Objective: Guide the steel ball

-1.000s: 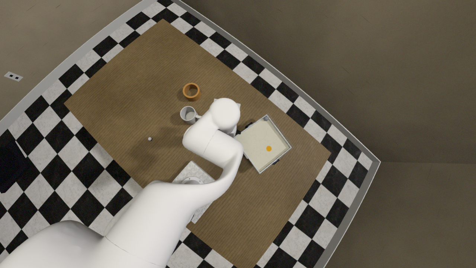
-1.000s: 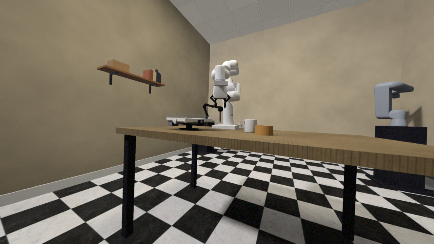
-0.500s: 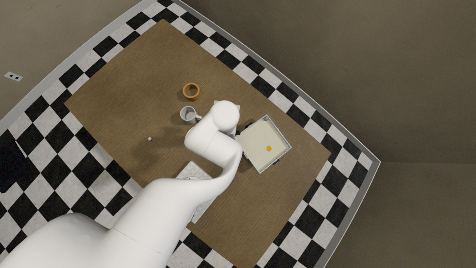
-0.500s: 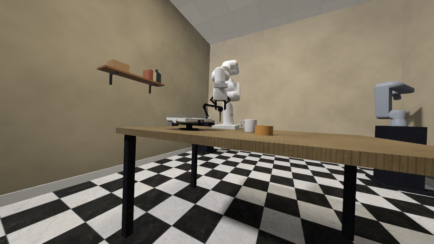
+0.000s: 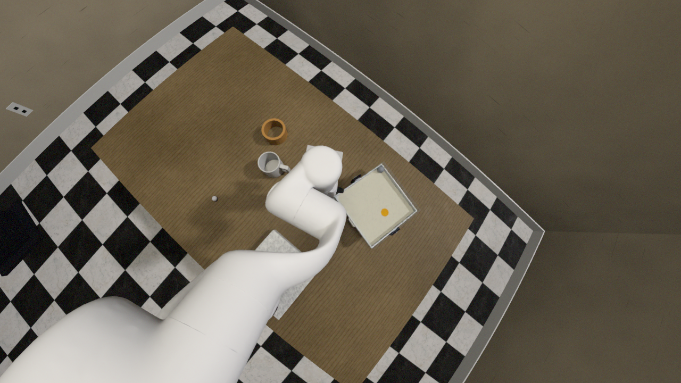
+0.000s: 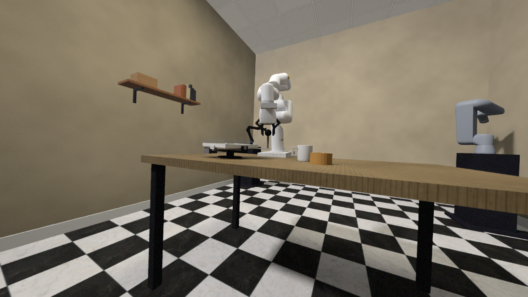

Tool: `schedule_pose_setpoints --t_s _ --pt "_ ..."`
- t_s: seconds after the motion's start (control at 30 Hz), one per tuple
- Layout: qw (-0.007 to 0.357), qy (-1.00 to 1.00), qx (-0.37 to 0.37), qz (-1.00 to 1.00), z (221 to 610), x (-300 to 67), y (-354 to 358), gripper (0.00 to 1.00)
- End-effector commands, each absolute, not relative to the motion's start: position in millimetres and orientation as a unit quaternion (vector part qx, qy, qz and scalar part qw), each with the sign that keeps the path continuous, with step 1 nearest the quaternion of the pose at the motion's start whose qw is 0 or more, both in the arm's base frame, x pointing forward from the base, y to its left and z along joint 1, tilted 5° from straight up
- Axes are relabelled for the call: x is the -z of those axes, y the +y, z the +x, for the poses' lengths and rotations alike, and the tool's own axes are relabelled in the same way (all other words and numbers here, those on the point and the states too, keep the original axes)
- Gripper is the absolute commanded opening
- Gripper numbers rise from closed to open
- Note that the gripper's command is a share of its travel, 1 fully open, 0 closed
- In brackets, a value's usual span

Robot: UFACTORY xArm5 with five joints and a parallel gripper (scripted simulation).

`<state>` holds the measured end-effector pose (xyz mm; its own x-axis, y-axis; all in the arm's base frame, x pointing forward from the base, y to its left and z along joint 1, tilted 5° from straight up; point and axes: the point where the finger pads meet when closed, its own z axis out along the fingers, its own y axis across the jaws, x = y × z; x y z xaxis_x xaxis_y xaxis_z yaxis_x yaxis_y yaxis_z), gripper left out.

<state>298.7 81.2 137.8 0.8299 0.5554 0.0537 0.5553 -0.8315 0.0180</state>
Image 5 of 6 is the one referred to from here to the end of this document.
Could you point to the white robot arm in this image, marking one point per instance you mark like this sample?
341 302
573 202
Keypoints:
206 332

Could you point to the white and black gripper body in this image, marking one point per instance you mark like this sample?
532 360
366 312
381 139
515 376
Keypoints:
332 193

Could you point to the white mug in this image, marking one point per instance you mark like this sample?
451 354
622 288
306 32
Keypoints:
269 163

